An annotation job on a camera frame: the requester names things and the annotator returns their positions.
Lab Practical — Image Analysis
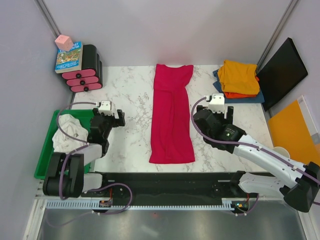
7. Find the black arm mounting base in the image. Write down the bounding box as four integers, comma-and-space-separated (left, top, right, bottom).
82, 172, 257, 205

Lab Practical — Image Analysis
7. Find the white crumpled cloth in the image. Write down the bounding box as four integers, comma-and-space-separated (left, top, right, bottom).
51, 113, 89, 153

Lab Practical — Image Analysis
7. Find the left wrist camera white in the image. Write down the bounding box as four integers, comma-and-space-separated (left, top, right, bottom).
93, 100, 113, 116

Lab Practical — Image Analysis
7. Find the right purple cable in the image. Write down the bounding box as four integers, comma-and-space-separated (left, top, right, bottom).
191, 96, 320, 217

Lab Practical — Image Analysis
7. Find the crimson red t-shirt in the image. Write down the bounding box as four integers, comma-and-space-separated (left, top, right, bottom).
149, 64, 195, 164

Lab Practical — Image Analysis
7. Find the blue folded t-shirt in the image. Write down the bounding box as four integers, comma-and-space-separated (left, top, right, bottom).
212, 69, 265, 104

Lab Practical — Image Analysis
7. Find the white slotted cable duct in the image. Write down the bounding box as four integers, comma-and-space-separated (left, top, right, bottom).
45, 199, 248, 211

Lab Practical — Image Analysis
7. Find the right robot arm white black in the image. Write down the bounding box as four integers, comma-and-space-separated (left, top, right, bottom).
191, 103, 320, 213

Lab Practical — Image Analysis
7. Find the black flat board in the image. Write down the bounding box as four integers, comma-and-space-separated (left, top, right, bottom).
257, 37, 308, 111

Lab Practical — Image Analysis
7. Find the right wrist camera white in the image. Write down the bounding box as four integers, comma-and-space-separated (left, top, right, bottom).
205, 93, 225, 114

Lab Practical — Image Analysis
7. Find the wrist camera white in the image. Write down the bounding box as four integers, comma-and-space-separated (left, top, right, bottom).
205, 93, 225, 114
93, 100, 113, 116

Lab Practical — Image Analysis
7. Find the green plastic tray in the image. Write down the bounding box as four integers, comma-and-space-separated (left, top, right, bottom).
34, 109, 94, 180

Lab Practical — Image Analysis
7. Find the pink cube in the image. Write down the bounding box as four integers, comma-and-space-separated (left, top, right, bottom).
54, 34, 74, 52

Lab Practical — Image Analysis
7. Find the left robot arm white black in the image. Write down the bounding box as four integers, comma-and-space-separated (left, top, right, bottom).
42, 108, 126, 200

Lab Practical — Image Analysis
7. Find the mustard yellow folded t-shirt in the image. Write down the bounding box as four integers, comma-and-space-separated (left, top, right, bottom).
217, 59, 260, 95

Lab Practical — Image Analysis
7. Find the orange folder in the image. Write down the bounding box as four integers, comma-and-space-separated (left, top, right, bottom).
268, 100, 320, 164

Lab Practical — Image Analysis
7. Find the colourful paperback book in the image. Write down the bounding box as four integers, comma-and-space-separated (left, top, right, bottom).
55, 41, 83, 74

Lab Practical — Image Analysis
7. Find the pale yellow mug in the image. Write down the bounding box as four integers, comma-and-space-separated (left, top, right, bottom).
273, 146, 291, 159

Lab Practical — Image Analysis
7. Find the black pink mini drawer unit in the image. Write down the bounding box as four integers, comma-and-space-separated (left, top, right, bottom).
61, 44, 103, 93

